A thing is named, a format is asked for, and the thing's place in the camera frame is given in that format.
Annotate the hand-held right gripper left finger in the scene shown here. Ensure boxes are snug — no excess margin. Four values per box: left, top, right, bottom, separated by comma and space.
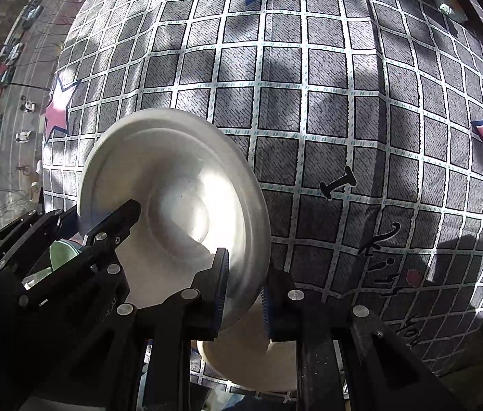
66, 248, 230, 411

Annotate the small clear plastic wrapper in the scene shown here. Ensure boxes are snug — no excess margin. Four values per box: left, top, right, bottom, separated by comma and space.
432, 0, 469, 24

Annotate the white bowl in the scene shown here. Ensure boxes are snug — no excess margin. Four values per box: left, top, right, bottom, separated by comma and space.
196, 295, 300, 393
76, 108, 272, 330

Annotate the grey checked star tablecloth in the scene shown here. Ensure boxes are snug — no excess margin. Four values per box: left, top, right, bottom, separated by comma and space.
38, 0, 483, 395

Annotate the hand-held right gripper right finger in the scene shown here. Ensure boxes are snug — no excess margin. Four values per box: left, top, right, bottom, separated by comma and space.
260, 267, 454, 411

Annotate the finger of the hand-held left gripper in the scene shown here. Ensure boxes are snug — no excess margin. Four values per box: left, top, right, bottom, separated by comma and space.
0, 209, 80, 272
19, 199, 141, 309

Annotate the green square plate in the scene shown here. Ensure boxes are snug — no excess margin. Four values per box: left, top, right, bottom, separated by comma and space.
27, 240, 86, 283

